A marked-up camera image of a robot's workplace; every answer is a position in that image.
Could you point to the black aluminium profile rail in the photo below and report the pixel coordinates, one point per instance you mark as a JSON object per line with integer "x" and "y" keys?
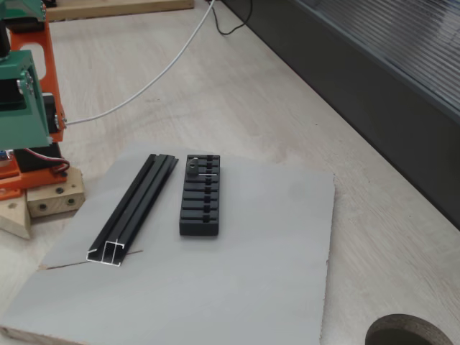
{"x": 136, "y": 205}

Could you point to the small metal angle bracket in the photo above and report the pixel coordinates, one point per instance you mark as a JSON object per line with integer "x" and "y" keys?
{"x": 191, "y": 169}

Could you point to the long wooden plank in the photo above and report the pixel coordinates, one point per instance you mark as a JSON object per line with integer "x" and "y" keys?
{"x": 125, "y": 7}

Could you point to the wooden wedge block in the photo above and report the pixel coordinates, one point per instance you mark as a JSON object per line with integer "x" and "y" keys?
{"x": 14, "y": 219}

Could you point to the black slotted holder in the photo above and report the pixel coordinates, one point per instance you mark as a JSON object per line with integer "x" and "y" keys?
{"x": 199, "y": 223}

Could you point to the grey coated wooden board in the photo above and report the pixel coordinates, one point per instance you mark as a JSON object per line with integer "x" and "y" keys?
{"x": 215, "y": 280}

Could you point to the wooden base block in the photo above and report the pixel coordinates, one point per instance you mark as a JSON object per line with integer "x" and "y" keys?
{"x": 77, "y": 183}

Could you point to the orange controller board mount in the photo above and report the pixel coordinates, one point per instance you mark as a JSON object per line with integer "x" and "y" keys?
{"x": 7, "y": 174}

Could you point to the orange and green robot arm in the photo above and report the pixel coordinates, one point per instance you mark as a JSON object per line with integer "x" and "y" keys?
{"x": 51, "y": 82}

